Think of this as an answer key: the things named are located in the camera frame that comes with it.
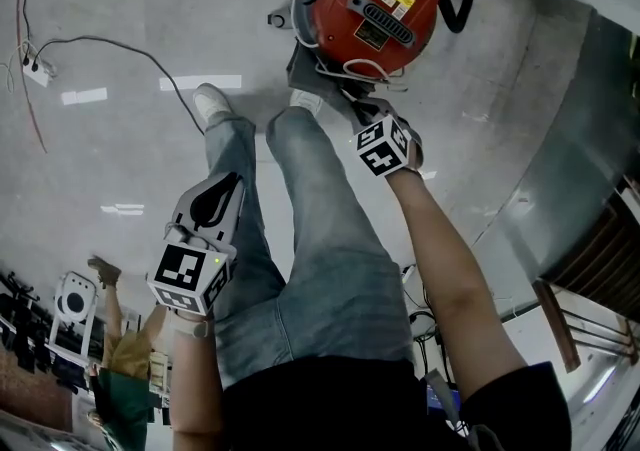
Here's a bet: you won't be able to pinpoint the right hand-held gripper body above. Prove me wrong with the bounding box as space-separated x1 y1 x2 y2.
351 98 426 179

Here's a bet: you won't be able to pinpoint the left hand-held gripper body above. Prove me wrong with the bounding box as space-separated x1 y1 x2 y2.
146 171 247 316

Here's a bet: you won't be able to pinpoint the person's right forearm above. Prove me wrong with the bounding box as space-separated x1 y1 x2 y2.
388 169 530 408

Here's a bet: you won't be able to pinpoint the person's left forearm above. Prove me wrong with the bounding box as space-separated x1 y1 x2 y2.
169 306 225 440

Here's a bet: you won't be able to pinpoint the beige wrist band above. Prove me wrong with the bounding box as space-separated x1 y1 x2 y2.
173 314 216 340

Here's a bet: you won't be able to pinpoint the person's right white shoe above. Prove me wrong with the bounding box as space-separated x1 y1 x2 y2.
289 88 324 115

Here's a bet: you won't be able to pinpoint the person's white shoe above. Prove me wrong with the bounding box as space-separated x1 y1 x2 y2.
193 82 235 128
289 88 324 115

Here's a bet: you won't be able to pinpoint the person's left white shoe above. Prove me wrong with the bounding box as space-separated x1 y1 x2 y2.
193 82 235 128

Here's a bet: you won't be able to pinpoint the white floor-standing device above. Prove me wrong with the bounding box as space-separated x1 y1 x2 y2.
46 270 100 368

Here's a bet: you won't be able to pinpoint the person's blue jeans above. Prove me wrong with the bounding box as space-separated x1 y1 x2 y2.
203 106 417 389

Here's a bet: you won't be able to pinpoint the person's black shirt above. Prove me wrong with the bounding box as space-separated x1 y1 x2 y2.
222 354 574 451

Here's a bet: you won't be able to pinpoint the white vacuum power cord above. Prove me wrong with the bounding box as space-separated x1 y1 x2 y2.
292 0 409 93

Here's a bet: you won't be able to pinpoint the bundle of black cables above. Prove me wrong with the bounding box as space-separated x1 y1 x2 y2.
407 283 454 380

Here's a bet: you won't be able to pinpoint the black floor cable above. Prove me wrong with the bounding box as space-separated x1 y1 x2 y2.
37 35 207 136

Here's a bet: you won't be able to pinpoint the white power strip with cable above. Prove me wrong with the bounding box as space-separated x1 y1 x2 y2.
14 0 49 155

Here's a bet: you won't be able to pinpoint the thin white cable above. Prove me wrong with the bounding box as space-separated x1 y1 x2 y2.
0 38 32 93

